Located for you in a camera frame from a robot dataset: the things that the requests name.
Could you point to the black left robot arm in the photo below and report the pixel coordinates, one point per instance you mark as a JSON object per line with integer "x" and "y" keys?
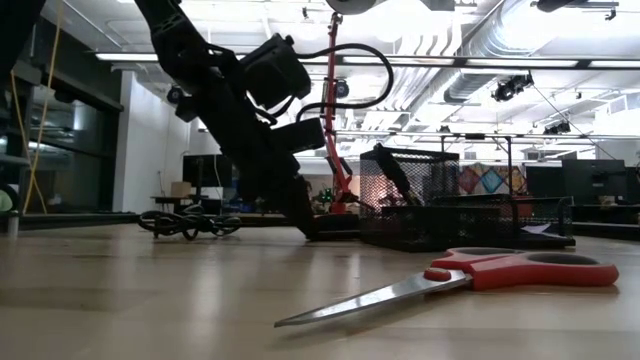
{"x": 170, "y": 30}

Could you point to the black ceiling spotlight cluster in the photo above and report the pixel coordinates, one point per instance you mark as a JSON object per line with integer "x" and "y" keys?
{"x": 510, "y": 87}

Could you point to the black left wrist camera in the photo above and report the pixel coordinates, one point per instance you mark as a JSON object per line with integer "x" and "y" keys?
{"x": 275, "y": 70}

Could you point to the green rounded object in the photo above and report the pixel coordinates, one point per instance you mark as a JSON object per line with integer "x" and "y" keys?
{"x": 7, "y": 200}

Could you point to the black marker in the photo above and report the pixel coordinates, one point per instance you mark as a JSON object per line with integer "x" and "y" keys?
{"x": 392, "y": 167}

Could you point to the red desk lamp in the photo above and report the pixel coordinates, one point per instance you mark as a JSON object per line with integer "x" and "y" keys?
{"x": 339, "y": 181}

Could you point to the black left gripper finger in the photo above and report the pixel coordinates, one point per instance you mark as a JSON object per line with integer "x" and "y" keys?
{"x": 290, "y": 200}

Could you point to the cardboard box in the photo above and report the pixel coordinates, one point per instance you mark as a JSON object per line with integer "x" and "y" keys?
{"x": 181, "y": 190}

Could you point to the round black ceiling fixture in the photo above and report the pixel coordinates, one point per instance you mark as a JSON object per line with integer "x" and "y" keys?
{"x": 176, "y": 95}

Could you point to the black computer monitor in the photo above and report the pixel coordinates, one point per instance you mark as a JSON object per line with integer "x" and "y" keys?
{"x": 207, "y": 170}

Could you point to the large black monitor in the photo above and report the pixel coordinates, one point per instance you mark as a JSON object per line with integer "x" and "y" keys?
{"x": 595, "y": 180}

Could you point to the colourful patchwork quilt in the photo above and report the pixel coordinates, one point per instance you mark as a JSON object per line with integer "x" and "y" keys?
{"x": 492, "y": 180}

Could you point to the black table frame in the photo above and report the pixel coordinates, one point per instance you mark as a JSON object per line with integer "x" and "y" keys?
{"x": 75, "y": 219}

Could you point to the black mesh desk organizer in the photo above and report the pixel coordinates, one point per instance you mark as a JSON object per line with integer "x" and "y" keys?
{"x": 440, "y": 225}

